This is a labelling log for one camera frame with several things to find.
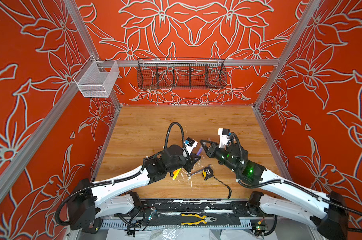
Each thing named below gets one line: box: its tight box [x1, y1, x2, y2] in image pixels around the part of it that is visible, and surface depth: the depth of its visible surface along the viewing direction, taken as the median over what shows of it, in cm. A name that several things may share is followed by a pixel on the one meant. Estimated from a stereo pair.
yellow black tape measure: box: [202, 167, 214, 181], surface depth 84 cm
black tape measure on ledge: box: [82, 216, 104, 234], surface depth 68 cm
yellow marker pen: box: [172, 168, 182, 181], surface depth 85 cm
